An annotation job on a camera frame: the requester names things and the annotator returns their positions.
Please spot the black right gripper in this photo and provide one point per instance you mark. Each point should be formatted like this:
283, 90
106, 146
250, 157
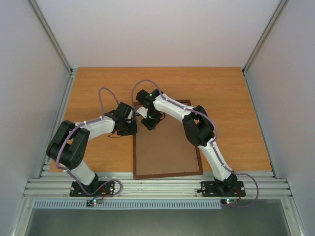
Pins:
150, 123

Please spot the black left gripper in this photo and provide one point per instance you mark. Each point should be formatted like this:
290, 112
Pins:
134, 130

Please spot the brown wooden picture frame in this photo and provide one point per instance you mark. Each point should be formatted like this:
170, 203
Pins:
135, 152

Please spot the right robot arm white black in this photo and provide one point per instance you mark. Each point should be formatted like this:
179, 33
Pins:
199, 131

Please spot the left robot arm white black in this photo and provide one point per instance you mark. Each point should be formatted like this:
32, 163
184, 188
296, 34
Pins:
68, 145

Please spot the left small circuit board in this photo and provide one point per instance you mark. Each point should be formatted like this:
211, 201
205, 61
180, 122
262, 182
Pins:
94, 202

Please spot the small circuit board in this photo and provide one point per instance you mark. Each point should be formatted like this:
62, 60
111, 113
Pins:
230, 201
94, 202

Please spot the right small circuit board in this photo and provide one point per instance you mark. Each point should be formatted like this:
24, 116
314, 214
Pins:
230, 201

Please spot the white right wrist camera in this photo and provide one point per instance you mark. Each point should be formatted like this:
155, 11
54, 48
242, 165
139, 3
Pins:
142, 111

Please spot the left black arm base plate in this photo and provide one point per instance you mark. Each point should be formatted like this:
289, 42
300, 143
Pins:
93, 190

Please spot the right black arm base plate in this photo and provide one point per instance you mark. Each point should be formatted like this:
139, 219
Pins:
210, 189

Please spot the aluminium rail base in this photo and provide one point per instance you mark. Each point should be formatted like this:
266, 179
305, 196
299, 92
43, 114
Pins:
51, 183

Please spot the grey slotted cable duct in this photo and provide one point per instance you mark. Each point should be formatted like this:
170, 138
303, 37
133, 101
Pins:
116, 204

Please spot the left aluminium corner post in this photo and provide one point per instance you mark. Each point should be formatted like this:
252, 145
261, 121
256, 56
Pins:
40, 16

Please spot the aluminium corner post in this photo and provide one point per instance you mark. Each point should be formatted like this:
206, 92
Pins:
267, 30
40, 16

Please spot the right aluminium corner post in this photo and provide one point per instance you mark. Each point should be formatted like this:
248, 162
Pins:
267, 30

